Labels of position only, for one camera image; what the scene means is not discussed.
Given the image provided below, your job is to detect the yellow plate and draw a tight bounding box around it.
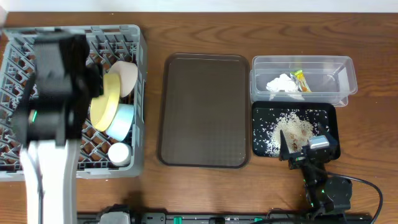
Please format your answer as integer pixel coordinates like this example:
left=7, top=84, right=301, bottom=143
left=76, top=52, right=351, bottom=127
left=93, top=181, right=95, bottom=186
left=90, top=73, right=121, bottom=131

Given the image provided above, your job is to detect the clear plastic bin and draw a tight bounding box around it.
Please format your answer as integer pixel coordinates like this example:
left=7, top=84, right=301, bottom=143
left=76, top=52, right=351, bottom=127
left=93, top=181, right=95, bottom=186
left=250, top=55, right=358, bottom=107

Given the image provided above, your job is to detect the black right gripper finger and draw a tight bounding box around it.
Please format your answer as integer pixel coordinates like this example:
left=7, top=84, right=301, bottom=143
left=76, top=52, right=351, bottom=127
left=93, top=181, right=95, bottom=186
left=317, top=123, right=331, bottom=140
left=279, top=130, right=290, bottom=161

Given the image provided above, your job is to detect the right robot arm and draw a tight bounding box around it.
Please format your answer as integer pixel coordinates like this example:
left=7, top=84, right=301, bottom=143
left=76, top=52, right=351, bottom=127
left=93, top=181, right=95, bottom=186
left=279, top=124, right=352, bottom=220

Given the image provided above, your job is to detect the black waste tray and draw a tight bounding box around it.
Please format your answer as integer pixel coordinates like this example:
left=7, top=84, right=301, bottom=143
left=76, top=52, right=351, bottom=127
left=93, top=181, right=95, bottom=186
left=252, top=101, right=339, bottom=157

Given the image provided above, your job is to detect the white bowl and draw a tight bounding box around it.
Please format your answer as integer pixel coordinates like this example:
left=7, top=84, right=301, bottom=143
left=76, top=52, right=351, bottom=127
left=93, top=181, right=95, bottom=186
left=109, top=61, right=138, bottom=98

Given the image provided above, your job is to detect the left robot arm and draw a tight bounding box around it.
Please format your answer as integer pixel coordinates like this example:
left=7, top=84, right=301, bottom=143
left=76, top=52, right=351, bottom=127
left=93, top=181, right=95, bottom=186
left=12, top=30, right=103, bottom=223

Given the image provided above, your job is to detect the grey dishwasher rack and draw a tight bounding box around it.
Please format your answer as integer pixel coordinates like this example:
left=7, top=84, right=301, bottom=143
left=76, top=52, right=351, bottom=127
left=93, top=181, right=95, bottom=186
left=1, top=24, right=147, bottom=182

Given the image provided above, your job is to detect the dark brown serving tray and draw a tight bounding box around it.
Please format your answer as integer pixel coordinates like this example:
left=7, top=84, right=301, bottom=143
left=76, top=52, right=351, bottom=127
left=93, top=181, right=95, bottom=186
left=157, top=53, right=251, bottom=169

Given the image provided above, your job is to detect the green snack wrapper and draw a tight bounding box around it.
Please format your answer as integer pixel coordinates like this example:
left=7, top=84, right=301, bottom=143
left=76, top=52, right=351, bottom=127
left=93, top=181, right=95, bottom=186
left=290, top=70, right=311, bottom=92

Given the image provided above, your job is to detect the spilled rice pile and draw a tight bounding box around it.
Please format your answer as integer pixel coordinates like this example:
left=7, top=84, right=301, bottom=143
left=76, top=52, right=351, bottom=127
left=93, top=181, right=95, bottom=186
left=252, top=108, right=329, bottom=157

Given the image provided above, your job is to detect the white tissue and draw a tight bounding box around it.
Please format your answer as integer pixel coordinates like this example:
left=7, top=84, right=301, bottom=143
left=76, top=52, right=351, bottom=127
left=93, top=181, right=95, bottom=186
left=266, top=73, right=299, bottom=92

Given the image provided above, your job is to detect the light blue bowl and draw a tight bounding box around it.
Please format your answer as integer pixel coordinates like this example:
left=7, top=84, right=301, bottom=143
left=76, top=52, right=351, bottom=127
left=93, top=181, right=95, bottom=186
left=105, top=104, right=134, bottom=141

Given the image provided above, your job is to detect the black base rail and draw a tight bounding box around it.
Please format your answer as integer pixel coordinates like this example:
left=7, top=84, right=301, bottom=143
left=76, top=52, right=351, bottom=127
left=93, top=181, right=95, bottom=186
left=77, top=204, right=372, bottom=224

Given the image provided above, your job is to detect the white cup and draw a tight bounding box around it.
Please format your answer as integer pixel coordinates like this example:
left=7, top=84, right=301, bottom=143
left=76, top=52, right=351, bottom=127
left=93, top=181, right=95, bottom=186
left=108, top=142, right=132, bottom=167

